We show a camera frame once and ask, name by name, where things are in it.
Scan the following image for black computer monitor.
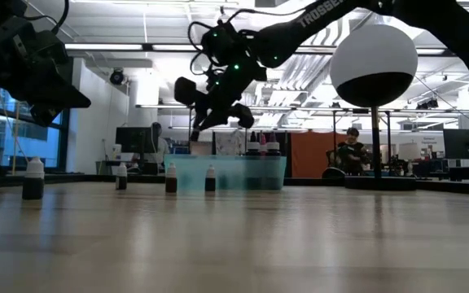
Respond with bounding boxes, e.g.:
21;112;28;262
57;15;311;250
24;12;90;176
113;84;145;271
442;129;469;160
115;126;154;155

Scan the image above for person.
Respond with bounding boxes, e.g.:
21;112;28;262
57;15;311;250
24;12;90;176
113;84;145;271
327;127;370;177
143;121;171;164

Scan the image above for teal translucent plastic bin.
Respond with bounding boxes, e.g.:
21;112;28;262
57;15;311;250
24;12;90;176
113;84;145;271
164;154;288;191

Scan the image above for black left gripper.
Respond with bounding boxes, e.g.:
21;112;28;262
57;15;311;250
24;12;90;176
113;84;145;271
0;18;92;126

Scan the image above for small white-capped dropper bottle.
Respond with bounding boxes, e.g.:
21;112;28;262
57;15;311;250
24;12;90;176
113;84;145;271
164;162;178;195
21;156;46;201
204;164;217;193
115;162;129;191

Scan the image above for black ceiling spotlight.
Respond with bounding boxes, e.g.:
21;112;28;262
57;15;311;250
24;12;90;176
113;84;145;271
109;68;125;86

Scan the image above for orange partition panel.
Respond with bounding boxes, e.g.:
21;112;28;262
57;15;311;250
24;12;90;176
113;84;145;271
290;132;348;179

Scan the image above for white globe lamp black base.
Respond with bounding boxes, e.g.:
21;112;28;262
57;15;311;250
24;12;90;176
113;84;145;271
330;24;419;191

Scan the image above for ceiling light strip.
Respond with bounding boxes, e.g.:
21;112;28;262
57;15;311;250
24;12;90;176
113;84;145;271
64;43;144;51

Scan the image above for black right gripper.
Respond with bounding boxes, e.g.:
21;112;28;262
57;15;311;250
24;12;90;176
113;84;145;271
173;75;256;142

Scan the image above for white-shade table lamp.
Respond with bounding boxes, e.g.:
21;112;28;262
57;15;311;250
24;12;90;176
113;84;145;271
397;142;422;177

